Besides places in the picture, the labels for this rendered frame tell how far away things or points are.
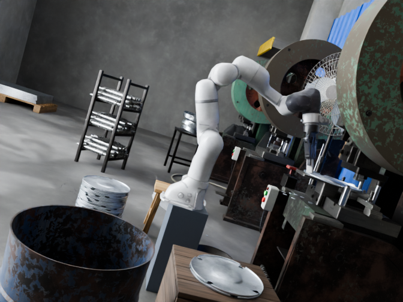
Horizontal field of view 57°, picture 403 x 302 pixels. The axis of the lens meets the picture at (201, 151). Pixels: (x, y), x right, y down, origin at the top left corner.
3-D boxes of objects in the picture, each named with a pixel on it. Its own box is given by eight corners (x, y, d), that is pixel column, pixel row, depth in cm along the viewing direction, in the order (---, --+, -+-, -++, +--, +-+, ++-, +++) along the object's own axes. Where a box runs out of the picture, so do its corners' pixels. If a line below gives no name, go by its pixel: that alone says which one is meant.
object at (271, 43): (268, 48, 700) (273, 34, 696) (256, 56, 823) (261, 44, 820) (314, 63, 707) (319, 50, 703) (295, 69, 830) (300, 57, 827)
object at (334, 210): (336, 219, 165) (340, 207, 165) (304, 193, 210) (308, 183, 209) (397, 238, 168) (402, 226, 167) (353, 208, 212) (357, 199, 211)
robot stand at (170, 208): (145, 290, 182) (173, 205, 177) (146, 272, 200) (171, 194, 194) (180, 298, 185) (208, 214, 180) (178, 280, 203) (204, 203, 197)
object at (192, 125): (167, 172, 463) (186, 111, 453) (162, 163, 506) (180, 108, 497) (197, 180, 474) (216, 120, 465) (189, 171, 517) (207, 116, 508)
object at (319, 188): (294, 199, 180) (304, 172, 178) (287, 192, 193) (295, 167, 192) (342, 214, 181) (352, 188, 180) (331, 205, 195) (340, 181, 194)
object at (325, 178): (346, 183, 202) (346, 181, 202) (372, 197, 173) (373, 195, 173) (296, 167, 199) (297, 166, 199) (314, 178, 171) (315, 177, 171)
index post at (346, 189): (339, 205, 168) (346, 185, 167) (336, 203, 171) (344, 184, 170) (345, 207, 168) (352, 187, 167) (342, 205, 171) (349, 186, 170)
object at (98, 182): (77, 183, 213) (77, 182, 213) (88, 172, 242) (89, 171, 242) (126, 198, 217) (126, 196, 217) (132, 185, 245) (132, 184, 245)
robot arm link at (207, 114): (197, 103, 173) (192, 101, 191) (201, 156, 178) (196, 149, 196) (220, 101, 175) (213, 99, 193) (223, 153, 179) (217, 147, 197)
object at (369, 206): (369, 216, 163) (377, 195, 162) (352, 205, 179) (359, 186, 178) (381, 220, 163) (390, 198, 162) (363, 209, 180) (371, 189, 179)
